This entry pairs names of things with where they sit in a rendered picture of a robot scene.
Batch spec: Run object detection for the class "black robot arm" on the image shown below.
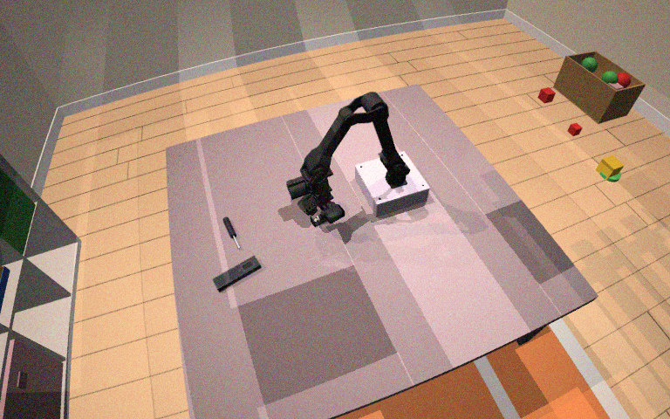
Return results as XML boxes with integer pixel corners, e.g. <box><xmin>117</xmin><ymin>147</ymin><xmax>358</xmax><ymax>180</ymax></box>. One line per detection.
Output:
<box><xmin>286</xmin><ymin>91</ymin><xmax>411</xmax><ymax>216</ymax></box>

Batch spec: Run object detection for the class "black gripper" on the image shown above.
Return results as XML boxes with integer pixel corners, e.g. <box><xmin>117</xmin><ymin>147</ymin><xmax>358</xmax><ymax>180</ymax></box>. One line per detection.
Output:
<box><xmin>310</xmin><ymin>186</ymin><xmax>345</xmax><ymax>223</ymax></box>

